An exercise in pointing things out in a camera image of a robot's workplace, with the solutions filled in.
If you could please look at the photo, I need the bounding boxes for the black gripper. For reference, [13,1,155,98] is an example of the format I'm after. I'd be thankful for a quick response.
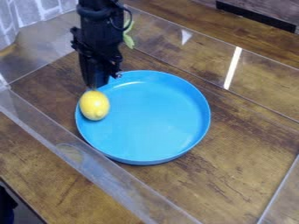
[69,0,129,88]

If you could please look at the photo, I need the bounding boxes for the yellow lemon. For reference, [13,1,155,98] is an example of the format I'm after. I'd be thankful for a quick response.
[78,90,109,121]

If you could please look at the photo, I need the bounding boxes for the blue round tray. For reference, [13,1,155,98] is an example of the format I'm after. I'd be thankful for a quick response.
[74,70,211,165]

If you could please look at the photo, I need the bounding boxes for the orange toy carrot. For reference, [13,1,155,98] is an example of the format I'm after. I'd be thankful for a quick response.
[123,20,135,49]

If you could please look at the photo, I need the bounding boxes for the clear acrylic enclosure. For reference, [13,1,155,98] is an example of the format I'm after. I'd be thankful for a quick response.
[0,0,299,224]

